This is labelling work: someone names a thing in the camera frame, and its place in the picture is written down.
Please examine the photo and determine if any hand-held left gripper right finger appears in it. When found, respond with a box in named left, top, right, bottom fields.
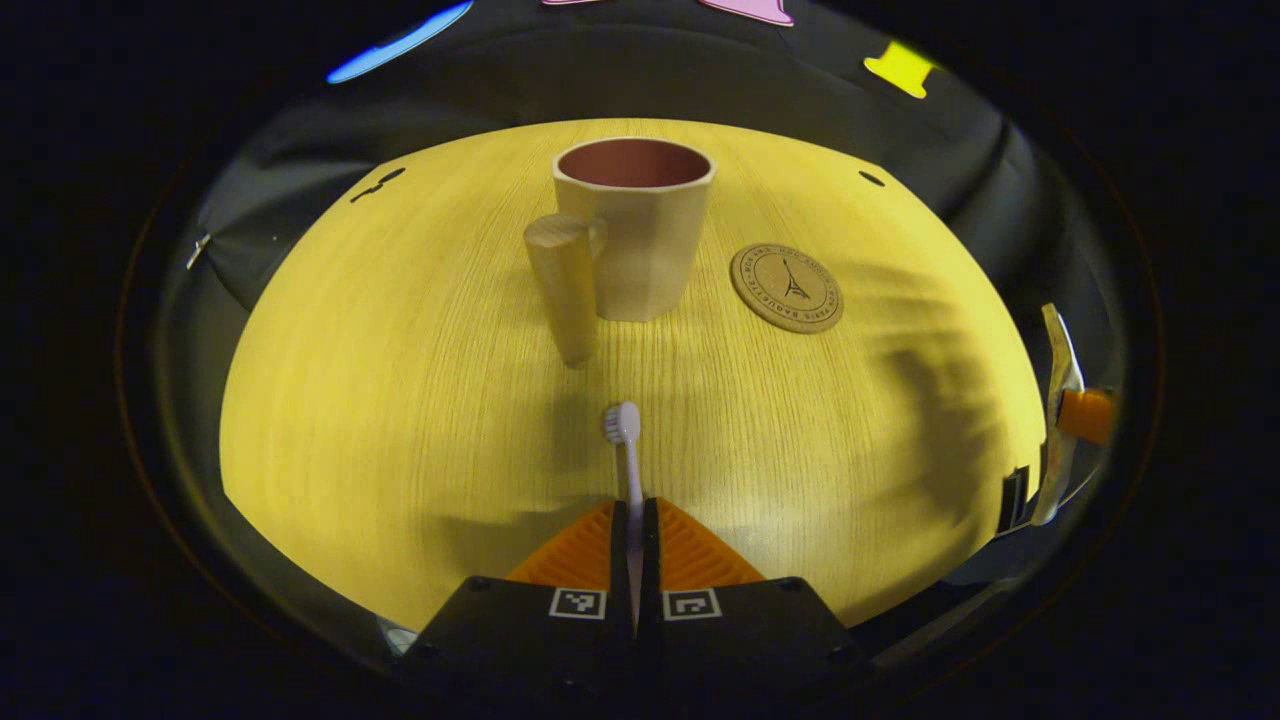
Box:
left=640, top=497, right=871, bottom=706

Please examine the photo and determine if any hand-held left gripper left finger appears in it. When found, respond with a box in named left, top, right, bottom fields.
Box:
left=400, top=498, right=637, bottom=706

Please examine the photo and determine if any white toothpaste tube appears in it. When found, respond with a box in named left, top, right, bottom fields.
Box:
left=1030, top=303, right=1089, bottom=528

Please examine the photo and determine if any white toothbrush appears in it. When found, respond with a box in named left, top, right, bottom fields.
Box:
left=602, top=401, right=646, bottom=631

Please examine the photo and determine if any round cork coaster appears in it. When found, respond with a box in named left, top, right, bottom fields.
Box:
left=729, top=242, right=845, bottom=335

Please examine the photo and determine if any beige cup with wooden handle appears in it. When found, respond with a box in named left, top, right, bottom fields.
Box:
left=523, top=137, right=718, bottom=369

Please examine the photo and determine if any wooden desktop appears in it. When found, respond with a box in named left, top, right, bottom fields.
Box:
left=218, top=118, right=1048, bottom=633

